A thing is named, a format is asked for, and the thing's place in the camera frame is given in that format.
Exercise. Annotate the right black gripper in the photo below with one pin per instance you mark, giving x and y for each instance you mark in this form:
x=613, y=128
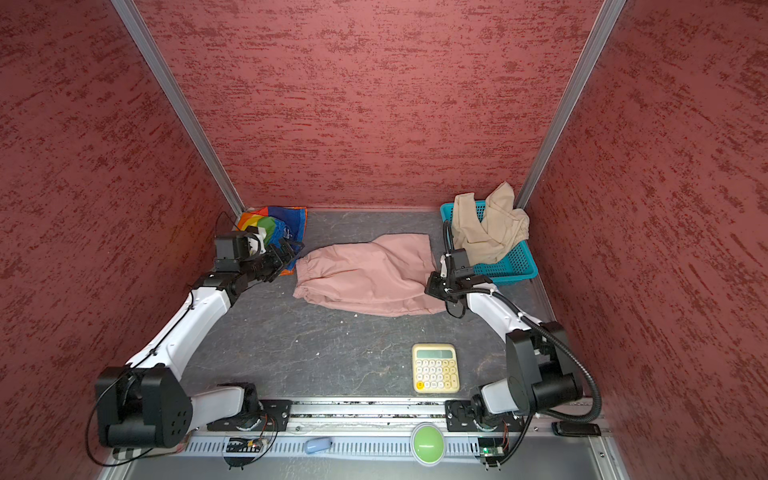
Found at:
x=432, y=286

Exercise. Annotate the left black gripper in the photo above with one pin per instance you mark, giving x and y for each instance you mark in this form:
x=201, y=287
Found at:
x=287, y=250

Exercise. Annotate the rainbow striped shorts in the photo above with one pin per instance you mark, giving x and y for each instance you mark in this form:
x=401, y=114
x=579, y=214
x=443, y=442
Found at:
x=278, y=222

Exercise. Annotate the pink shorts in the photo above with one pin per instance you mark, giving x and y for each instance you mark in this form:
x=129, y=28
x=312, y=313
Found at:
x=385, y=277

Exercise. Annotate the teal plastic basket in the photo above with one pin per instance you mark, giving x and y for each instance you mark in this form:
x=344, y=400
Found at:
x=516, y=266

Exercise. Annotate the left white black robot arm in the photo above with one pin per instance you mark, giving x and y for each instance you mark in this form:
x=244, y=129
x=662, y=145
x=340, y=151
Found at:
x=142, y=404

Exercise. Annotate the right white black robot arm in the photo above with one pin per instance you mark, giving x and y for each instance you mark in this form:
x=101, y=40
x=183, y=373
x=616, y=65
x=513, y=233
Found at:
x=541, y=373

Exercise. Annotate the beige shorts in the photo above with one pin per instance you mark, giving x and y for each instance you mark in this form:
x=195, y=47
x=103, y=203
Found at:
x=502, y=228

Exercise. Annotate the cream yellow calculator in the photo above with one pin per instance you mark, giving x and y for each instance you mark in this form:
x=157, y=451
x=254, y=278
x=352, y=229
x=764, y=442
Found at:
x=435, y=368

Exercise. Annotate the green round push button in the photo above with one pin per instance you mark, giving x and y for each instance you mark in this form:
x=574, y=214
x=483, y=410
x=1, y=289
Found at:
x=427, y=444

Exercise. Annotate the right small circuit board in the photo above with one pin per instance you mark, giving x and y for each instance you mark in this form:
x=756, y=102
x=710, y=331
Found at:
x=491, y=451

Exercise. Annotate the small circuit board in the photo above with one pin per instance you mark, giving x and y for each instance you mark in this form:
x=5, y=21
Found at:
x=491, y=451
x=241, y=452

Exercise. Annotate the black remote device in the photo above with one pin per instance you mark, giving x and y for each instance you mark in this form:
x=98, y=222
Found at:
x=575, y=430

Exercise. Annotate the small blue grey eraser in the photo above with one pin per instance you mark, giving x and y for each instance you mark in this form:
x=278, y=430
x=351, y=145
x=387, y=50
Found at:
x=317, y=445

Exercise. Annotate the left small circuit board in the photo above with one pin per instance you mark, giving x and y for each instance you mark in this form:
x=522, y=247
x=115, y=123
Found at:
x=241, y=452

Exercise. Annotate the plaid glasses case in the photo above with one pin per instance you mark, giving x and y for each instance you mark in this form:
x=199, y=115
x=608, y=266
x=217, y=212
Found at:
x=126, y=454

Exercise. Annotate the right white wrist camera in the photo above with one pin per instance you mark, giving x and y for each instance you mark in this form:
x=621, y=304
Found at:
x=455, y=265

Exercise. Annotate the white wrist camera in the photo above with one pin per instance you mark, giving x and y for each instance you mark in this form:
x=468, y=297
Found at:
x=235, y=251
x=455, y=265

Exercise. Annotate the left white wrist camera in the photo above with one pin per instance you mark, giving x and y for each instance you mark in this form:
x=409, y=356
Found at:
x=235, y=251

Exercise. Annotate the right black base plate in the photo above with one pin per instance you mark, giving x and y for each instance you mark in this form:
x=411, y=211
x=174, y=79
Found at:
x=459, y=415

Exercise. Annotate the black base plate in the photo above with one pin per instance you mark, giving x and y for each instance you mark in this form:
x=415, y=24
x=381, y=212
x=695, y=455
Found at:
x=459, y=415
x=270, y=416

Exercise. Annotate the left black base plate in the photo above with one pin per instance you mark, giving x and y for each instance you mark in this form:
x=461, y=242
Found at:
x=270, y=416

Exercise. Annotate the aluminium front rail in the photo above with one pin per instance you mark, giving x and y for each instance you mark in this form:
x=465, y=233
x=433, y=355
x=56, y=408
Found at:
x=371, y=440

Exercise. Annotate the left aluminium corner post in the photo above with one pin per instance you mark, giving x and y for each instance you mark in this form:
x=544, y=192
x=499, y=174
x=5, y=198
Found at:
x=138, y=30

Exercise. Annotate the aluminium corner post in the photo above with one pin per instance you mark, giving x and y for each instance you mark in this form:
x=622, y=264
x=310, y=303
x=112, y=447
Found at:
x=138, y=30
x=600, y=32

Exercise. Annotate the right aluminium corner post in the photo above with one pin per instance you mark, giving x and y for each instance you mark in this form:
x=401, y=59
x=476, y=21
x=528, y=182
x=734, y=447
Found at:
x=600, y=32

